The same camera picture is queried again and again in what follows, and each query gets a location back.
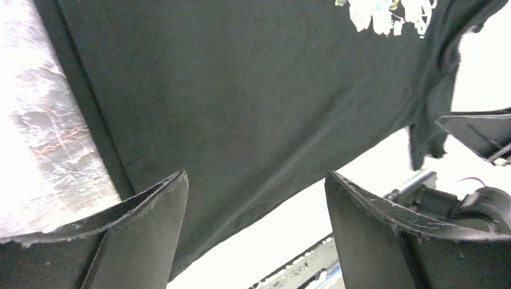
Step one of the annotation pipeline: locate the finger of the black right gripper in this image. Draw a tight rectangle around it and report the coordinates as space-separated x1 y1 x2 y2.
436 107 510 166

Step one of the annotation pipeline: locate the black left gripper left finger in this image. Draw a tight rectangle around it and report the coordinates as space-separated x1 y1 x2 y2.
1 171 189 288

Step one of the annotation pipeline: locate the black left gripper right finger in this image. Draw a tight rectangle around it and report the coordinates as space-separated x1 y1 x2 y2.
325 172 510 288

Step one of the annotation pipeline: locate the black floral t-shirt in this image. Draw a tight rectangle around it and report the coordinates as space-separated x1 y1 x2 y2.
35 1 506 282

